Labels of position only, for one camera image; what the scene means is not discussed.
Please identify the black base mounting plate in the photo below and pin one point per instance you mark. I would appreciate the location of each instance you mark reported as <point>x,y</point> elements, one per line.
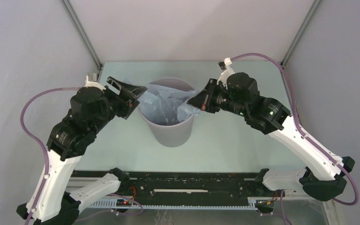
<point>196,189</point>

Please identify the corner aluminium post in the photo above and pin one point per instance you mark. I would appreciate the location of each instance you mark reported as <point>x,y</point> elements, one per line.
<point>302,29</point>
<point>70,10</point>

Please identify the left corner aluminium post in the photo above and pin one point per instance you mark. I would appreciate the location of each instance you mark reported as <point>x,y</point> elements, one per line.
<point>70,10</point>

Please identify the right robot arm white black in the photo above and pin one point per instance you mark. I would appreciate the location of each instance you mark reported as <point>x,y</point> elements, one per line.
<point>323,177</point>

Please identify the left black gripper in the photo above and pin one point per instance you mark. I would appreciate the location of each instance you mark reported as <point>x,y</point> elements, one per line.
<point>131,92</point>

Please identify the right controller board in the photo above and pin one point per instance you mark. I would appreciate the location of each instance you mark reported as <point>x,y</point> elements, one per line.
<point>265,207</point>

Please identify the right corner aluminium post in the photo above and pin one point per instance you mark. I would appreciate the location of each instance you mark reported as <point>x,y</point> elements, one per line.
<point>302,29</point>

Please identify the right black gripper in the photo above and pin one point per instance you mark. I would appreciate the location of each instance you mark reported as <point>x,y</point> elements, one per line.
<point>201,100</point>

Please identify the light blue plastic trash bag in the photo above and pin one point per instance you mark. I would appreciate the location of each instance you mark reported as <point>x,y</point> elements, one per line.
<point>167,106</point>

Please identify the left controller board with leds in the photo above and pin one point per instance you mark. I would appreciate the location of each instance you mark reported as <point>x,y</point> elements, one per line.
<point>123,203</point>

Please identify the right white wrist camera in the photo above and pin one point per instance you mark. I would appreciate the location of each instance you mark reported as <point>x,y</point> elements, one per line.
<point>227,71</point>

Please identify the grey cylindrical trash bin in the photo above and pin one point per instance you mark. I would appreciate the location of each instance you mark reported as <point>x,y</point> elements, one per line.
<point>175,135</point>

